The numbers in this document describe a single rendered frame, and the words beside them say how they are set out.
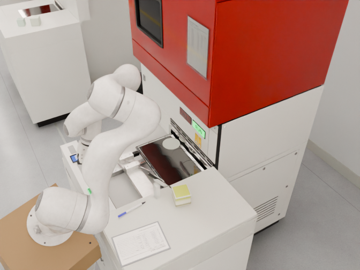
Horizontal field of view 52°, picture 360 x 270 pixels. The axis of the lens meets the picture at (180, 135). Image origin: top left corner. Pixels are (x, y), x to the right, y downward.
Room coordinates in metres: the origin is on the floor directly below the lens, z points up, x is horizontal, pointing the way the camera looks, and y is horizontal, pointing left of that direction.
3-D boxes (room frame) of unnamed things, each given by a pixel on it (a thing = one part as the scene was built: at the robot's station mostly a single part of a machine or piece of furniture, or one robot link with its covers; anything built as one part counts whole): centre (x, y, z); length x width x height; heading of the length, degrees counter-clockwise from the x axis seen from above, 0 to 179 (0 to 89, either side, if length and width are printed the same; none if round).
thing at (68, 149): (1.25, 0.47, 0.89); 0.55 x 0.09 x 0.14; 31
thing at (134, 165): (1.37, 0.25, 0.89); 0.08 x 0.03 x 0.03; 121
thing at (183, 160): (1.46, -0.01, 0.90); 0.34 x 0.34 x 0.01; 30
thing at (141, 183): (1.30, 0.21, 0.87); 0.36 x 0.08 x 0.03; 31
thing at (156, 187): (1.11, 0.09, 1.03); 0.06 x 0.04 x 0.13; 121
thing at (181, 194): (1.08, -0.01, 1.00); 0.07 x 0.07 x 0.07; 16
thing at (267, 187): (1.83, -0.27, 0.41); 0.82 x 0.71 x 0.82; 31
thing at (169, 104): (1.66, 0.03, 1.02); 0.82 x 0.03 x 0.40; 31
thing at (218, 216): (1.00, 0.01, 0.89); 0.62 x 0.35 x 0.14; 121
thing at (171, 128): (1.50, -0.05, 0.89); 0.44 x 0.02 x 0.10; 31
